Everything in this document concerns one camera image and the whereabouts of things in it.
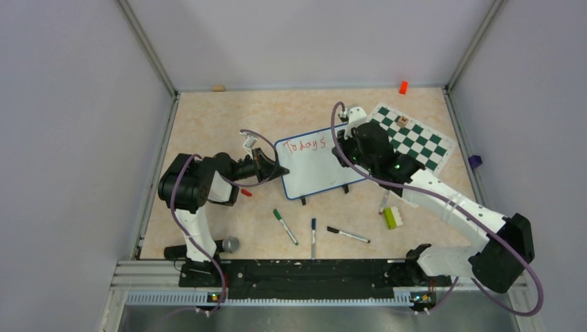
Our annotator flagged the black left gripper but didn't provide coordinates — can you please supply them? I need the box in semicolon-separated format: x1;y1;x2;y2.
229;147;289;184

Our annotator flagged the blue framed whiteboard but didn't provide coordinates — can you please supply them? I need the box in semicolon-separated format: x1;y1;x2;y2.
274;127;365;200

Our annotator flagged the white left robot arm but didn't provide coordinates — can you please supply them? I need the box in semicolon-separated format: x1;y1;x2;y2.
157;148;290;286

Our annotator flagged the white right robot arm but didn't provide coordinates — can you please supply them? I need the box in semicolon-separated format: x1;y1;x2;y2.
330;122;535;293

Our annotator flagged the green whiteboard marker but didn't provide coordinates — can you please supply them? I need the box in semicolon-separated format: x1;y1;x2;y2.
273;209;299;246

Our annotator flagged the purple whiteboard marker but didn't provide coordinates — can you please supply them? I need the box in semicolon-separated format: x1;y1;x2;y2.
378;190;390;215

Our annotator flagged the blue whiteboard marker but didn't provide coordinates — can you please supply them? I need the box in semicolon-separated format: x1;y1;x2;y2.
311;218;316;260

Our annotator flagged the black whiteboard marker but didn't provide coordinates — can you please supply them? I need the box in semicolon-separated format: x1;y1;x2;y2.
327;226;371;243

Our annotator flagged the green white chess mat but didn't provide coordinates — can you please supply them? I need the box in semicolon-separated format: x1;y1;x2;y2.
367;103;458;176

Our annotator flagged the wooden chess piece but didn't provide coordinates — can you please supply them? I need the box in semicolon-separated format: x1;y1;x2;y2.
397;116;409;128

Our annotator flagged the orange block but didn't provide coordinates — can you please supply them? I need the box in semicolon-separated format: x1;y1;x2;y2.
398;81;409;95

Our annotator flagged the green white toy brick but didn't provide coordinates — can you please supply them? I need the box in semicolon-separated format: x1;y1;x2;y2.
382;207;404;230

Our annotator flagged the black microphone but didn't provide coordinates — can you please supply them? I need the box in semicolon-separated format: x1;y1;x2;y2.
163;237;240;261

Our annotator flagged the wooden cork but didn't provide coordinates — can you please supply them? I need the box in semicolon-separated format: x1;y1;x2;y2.
211;85;226;92

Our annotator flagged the purple object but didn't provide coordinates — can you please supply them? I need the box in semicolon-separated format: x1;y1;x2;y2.
467;155;483;169

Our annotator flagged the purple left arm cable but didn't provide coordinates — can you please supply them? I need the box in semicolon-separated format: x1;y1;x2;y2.
168;129;278;317

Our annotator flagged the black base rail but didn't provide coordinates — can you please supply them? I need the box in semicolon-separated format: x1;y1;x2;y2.
179;259;451;300

